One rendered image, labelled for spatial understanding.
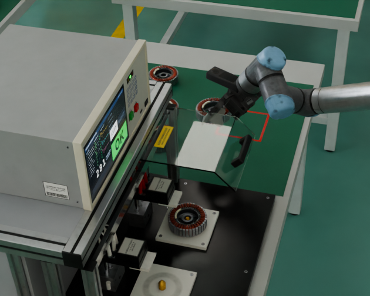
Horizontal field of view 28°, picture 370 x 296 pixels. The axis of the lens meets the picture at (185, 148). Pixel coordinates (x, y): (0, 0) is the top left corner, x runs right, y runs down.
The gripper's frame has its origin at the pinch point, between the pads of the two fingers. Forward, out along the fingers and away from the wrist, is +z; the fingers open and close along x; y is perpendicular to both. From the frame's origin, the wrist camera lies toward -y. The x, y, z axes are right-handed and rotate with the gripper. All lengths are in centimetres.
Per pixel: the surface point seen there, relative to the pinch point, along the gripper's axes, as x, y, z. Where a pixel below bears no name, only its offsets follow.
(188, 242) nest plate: -39.0, 22.3, 2.4
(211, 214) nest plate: -26.0, 21.5, 3.0
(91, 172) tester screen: -65, -7, -29
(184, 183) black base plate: -18.3, 9.7, 12.1
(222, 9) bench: 86, -32, 45
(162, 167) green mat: -14.0, 0.9, 20.4
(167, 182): -33.9, 6.1, -3.5
